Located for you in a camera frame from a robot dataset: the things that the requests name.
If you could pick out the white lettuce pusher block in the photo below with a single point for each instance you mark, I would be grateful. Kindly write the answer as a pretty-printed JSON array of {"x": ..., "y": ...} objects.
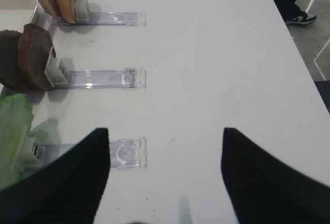
[{"x": 28, "y": 156}]

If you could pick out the white bread pusher block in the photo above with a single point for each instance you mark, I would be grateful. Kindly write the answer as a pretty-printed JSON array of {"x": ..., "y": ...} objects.
[{"x": 82, "y": 10}]

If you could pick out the brown meat patty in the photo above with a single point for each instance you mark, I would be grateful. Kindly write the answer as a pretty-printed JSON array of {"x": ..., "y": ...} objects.
[
  {"x": 11, "y": 75},
  {"x": 35, "y": 46}
]

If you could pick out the white rectangular tray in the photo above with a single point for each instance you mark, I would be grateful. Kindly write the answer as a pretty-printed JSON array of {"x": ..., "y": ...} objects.
[{"x": 16, "y": 13}]

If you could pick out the clear acrylic right food rack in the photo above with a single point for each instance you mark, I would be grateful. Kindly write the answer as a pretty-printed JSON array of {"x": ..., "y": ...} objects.
[{"x": 54, "y": 133}]

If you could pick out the left brown meat patty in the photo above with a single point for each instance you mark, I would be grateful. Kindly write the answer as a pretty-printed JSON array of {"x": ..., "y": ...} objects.
[{"x": 11, "y": 75}]

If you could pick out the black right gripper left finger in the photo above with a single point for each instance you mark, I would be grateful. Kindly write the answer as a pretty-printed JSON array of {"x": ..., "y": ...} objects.
[{"x": 68, "y": 190}]

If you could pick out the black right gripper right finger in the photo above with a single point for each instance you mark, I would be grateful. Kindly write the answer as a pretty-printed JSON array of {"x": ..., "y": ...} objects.
[{"x": 263, "y": 189}]

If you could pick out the right brown meat patty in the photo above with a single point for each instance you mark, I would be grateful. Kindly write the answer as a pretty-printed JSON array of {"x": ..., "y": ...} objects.
[{"x": 35, "y": 46}]

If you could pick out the green lettuce leaf in holder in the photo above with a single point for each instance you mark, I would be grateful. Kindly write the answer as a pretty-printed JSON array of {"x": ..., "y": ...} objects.
[{"x": 16, "y": 120}]

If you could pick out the white patty pusher block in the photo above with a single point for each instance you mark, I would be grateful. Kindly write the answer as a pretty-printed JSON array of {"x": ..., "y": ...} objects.
[{"x": 56, "y": 72}]

